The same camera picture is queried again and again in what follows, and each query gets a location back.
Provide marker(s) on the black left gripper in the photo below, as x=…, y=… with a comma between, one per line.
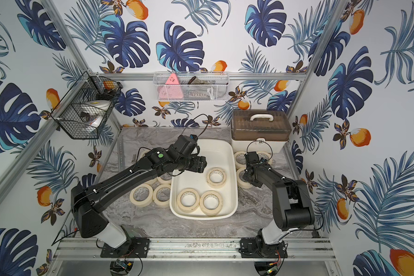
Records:
x=196, y=164

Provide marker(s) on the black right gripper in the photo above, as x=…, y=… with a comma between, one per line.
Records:
x=245, y=176

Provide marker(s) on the cream tape roll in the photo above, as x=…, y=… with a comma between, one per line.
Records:
x=161, y=195
x=141, y=196
x=188, y=200
x=240, y=159
x=262, y=155
x=240, y=179
x=216, y=177
x=211, y=203
x=165, y=179

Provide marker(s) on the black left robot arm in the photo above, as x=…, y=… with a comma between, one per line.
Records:
x=88, y=204

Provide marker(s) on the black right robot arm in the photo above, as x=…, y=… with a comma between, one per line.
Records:
x=291, y=207

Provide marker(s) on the white plastic storage tray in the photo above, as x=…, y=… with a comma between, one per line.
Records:
x=220, y=154

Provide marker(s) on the brown lidded storage case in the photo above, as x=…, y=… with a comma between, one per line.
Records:
x=259, y=130

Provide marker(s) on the pink triangle in basket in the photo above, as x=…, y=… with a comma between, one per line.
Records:
x=171, y=90

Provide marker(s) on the white object in black basket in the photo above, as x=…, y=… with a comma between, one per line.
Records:
x=92, y=113

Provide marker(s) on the perforated metal DIN rail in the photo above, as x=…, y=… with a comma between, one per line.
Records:
x=121, y=157

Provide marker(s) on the white mesh wall basket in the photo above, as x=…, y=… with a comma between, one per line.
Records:
x=198, y=86

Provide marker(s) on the black wire basket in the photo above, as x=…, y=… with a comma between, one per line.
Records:
x=86, y=88

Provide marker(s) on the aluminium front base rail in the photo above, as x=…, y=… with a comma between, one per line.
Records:
x=196, y=249

